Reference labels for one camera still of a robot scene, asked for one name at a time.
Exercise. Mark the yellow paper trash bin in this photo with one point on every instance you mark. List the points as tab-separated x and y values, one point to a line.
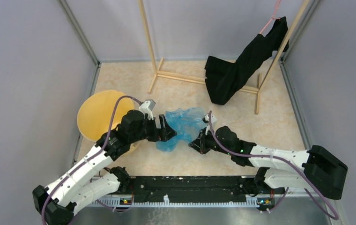
94	115

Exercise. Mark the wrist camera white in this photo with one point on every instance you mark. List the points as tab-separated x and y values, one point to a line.
146	108
209	119

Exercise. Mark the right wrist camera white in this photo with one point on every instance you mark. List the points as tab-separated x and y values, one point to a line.
209	119

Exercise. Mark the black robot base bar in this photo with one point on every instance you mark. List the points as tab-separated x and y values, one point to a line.
195	189

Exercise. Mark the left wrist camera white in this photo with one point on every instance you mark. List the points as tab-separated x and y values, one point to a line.
146	108

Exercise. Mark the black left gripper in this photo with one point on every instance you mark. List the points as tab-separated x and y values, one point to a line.
166	132

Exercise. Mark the wooden drying rack frame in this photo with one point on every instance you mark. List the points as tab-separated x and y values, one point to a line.
261	79

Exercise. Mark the pink hanger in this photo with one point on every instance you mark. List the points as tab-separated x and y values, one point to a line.
273	17

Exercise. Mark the blue plastic trash bag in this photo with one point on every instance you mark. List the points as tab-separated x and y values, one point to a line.
187	123

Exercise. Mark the black cloth garment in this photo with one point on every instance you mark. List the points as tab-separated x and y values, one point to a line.
224	79

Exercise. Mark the white slotted cable duct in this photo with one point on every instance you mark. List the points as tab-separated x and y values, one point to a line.
118	202

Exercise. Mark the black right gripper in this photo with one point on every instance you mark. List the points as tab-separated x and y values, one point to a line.
200	145

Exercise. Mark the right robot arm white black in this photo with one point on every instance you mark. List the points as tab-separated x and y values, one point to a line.
307	169

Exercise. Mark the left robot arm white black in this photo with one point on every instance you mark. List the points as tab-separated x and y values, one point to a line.
59	202

